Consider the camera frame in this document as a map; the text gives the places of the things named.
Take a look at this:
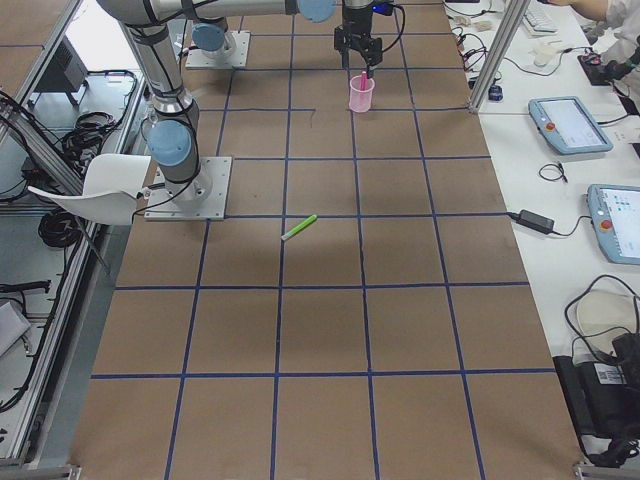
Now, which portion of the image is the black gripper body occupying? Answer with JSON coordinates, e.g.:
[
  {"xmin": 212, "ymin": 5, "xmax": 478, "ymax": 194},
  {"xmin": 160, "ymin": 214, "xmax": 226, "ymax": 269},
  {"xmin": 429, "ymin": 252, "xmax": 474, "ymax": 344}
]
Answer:
[{"xmin": 334, "ymin": 0, "xmax": 383, "ymax": 65}]

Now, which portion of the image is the near teach pendant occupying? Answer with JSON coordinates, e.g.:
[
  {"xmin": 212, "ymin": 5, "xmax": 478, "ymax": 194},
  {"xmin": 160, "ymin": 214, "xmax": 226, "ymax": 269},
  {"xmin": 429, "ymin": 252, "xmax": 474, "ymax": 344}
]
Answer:
[{"xmin": 587, "ymin": 184, "xmax": 640, "ymax": 265}]

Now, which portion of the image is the aluminium frame post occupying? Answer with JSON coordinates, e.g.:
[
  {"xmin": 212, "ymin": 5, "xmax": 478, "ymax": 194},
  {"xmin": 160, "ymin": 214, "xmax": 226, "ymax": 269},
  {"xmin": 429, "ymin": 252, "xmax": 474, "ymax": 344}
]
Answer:
[{"xmin": 468, "ymin": 0, "xmax": 529, "ymax": 113}]

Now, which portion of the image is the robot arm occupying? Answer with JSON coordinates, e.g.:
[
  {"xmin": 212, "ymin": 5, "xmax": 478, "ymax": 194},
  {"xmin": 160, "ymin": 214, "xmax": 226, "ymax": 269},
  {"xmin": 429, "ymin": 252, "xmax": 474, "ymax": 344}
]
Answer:
[
  {"xmin": 99, "ymin": 1, "xmax": 336, "ymax": 201},
  {"xmin": 189, "ymin": 1, "xmax": 394, "ymax": 74}
]

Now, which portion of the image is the far teach pendant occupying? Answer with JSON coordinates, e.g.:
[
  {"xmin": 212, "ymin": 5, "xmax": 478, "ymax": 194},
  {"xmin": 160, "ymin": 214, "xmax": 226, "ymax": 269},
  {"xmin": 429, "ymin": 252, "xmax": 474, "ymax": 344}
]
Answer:
[{"xmin": 528, "ymin": 96, "xmax": 613, "ymax": 155}]

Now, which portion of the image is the pink mesh cup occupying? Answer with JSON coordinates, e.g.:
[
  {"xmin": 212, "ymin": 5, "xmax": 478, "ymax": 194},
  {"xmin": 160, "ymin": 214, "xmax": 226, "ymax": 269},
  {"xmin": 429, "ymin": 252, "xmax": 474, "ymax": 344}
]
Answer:
[{"xmin": 348, "ymin": 74, "xmax": 375, "ymax": 113}]

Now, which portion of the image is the black power adapter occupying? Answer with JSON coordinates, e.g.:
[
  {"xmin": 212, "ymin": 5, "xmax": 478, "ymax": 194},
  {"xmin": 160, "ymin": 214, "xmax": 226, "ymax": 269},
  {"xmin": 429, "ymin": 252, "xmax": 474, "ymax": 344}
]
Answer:
[{"xmin": 507, "ymin": 209, "xmax": 554, "ymax": 235}]

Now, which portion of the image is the teach pendant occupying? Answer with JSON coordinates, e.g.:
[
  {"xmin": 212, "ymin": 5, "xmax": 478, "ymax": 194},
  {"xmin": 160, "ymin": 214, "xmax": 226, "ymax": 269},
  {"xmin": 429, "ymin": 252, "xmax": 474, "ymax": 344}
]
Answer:
[
  {"xmin": 528, "ymin": 96, "xmax": 613, "ymax": 155},
  {"xmin": 587, "ymin": 184, "xmax": 640, "ymax": 265}
]

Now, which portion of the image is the white plastic chair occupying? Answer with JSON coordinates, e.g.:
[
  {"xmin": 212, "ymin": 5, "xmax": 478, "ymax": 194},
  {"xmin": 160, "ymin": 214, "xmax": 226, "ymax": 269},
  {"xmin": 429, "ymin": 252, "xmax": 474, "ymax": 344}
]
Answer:
[{"xmin": 28, "ymin": 153, "xmax": 151, "ymax": 226}]

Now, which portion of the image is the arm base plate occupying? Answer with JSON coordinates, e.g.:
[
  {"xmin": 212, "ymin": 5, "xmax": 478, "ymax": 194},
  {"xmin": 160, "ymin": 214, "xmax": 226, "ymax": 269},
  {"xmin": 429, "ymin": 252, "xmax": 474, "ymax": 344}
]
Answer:
[
  {"xmin": 143, "ymin": 156, "xmax": 232, "ymax": 221},
  {"xmin": 186, "ymin": 28, "xmax": 251, "ymax": 70}
]

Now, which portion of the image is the green marker pen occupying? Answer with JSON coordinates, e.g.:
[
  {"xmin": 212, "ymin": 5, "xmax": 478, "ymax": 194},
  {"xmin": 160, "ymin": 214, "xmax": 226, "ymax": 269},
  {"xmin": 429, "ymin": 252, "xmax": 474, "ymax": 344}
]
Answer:
[{"xmin": 281, "ymin": 215, "xmax": 317, "ymax": 242}]

